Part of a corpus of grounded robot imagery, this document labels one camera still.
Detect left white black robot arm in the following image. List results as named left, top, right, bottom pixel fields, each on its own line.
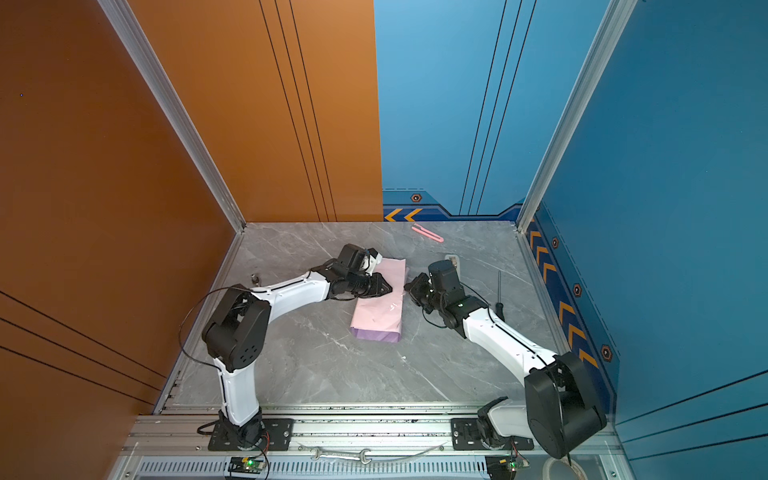
left=202, top=265, right=393, bottom=451

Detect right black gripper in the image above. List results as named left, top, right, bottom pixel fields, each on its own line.
left=402, top=273, right=447, bottom=314

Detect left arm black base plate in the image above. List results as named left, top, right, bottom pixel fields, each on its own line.
left=207, top=418, right=294, bottom=453

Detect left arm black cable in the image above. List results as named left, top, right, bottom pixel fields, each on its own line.
left=177, top=286, right=241, bottom=374

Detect left green circuit board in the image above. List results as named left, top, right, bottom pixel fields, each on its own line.
left=226, top=456, right=271, bottom=479

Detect white tape roll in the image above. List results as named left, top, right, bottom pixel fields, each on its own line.
left=541, top=458, right=588, bottom=480

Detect green circuit board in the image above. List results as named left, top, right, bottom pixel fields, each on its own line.
left=485, top=456, right=518, bottom=480
left=226, top=456, right=271, bottom=479

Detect silver wrench on rail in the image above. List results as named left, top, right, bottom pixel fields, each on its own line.
left=298, top=444, right=372, bottom=465

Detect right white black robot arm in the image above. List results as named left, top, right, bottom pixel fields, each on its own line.
left=405, top=273, right=608, bottom=459

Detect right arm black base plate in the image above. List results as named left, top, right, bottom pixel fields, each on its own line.
left=450, top=417, right=534, bottom=451

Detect yellow handled screwdriver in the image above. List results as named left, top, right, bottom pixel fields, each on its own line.
left=494, top=271, right=506, bottom=321

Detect pink wrapping paper sheet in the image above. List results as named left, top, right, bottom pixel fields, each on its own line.
left=350, top=258, right=407, bottom=343

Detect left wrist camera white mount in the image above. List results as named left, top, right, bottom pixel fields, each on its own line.
left=334, top=244, right=383, bottom=276

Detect pink scissors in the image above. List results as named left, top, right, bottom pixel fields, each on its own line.
left=411, top=224, right=444, bottom=243

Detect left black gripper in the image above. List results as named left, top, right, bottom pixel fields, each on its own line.
left=347, top=273, right=395, bottom=298

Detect right green circuit board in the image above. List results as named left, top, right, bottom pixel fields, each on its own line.
left=485, top=456, right=518, bottom=480

